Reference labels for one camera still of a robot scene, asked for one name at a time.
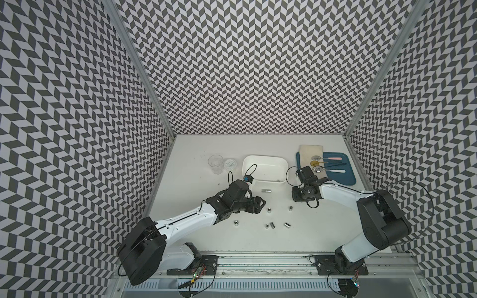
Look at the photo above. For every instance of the white handled spoon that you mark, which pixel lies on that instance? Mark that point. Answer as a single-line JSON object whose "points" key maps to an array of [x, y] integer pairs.
{"points": [[318, 169]]}

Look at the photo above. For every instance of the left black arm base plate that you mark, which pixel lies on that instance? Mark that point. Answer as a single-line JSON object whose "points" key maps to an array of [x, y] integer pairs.
{"points": [[186, 260]]}

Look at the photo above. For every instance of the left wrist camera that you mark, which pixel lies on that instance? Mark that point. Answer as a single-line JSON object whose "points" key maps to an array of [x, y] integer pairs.
{"points": [[248, 179]]}

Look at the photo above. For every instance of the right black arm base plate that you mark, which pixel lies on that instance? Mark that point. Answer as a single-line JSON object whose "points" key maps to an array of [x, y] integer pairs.
{"points": [[327, 264]]}

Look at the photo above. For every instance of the pink handled spoon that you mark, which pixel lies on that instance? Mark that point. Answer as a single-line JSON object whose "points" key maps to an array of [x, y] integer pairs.
{"points": [[326, 159]]}

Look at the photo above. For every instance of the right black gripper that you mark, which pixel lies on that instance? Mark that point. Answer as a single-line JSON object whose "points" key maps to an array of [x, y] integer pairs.
{"points": [[295, 196]]}

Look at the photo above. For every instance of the clear plastic lid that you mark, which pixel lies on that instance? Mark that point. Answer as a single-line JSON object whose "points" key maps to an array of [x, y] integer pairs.
{"points": [[230, 165]]}

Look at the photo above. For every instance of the beige cloth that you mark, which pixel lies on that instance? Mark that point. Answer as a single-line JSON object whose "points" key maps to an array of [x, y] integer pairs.
{"points": [[306, 153]]}

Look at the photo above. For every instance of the gold black handled spoon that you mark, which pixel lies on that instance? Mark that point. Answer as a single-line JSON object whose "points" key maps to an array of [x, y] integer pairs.
{"points": [[327, 164]]}

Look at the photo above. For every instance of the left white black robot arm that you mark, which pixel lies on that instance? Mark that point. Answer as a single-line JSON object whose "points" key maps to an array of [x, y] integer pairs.
{"points": [[142, 249]]}

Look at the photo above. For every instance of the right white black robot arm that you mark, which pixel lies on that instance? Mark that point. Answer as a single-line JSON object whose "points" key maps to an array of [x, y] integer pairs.
{"points": [[383, 222]]}

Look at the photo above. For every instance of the blue tray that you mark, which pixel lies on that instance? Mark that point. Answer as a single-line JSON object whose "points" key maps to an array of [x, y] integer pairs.
{"points": [[348, 178]]}

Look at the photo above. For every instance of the aluminium front rail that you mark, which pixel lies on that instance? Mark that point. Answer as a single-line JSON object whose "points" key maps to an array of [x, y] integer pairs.
{"points": [[300, 265]]}

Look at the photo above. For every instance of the clear plastic cup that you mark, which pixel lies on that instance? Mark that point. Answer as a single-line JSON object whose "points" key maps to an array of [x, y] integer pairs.
{"points": [[215, 163]]}

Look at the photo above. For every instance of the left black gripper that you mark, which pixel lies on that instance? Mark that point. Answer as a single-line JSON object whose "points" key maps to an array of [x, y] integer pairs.
{"points": [[254, 205]]}

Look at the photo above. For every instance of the white plastic storage box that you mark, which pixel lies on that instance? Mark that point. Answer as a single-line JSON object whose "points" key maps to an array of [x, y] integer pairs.
{"points": [[266, 169]]}

